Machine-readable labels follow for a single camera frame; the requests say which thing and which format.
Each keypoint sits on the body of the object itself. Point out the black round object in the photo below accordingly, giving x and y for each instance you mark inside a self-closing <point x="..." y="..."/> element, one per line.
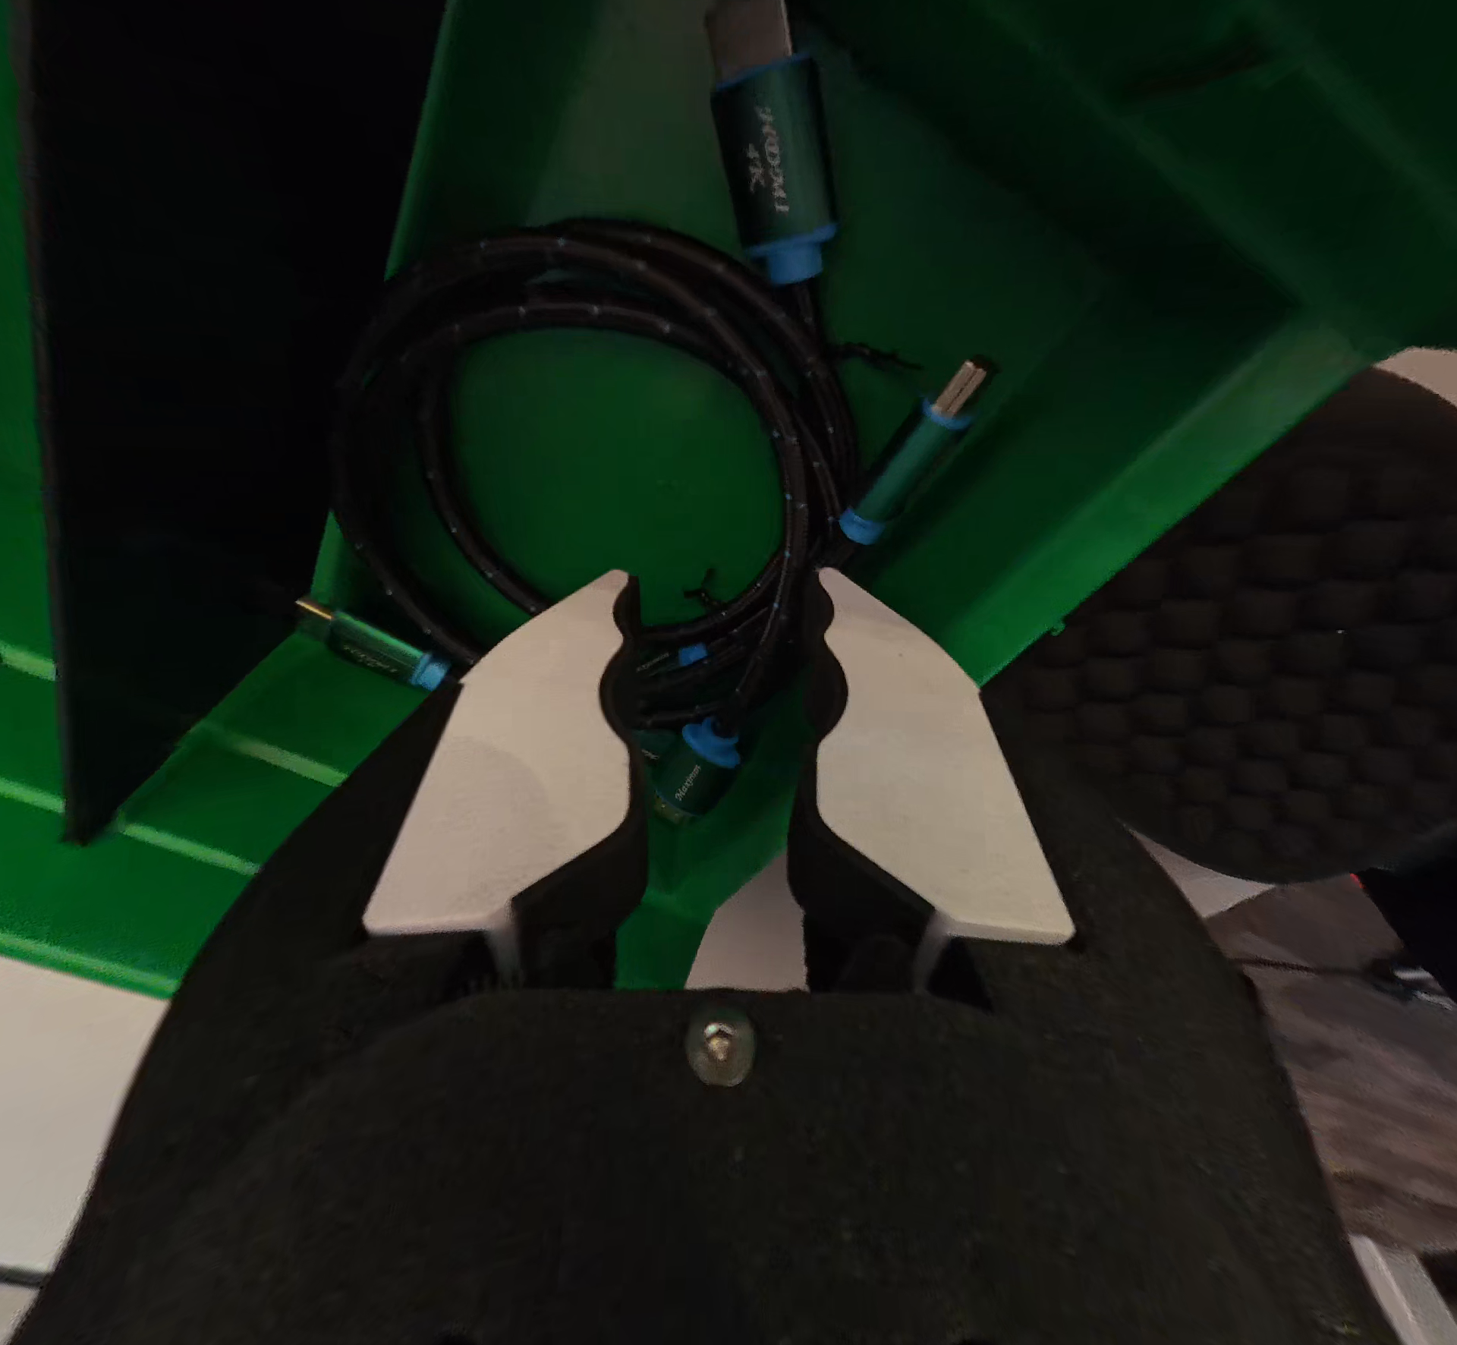
<point x="1276" y="639"/>

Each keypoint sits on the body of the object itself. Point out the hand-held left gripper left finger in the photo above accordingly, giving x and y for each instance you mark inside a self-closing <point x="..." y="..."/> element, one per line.
<point x="490" y="799"/>

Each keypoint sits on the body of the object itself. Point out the black flat panel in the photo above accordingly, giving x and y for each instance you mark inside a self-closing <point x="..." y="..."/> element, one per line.
<point x="206" y="344"/>

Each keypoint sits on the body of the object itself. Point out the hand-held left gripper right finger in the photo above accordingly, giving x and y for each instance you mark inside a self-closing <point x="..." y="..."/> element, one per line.
<point x="945" y="799"/>

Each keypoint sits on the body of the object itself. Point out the green plastic bin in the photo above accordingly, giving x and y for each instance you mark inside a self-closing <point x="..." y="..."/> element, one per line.
<point x="593" y="457"/>

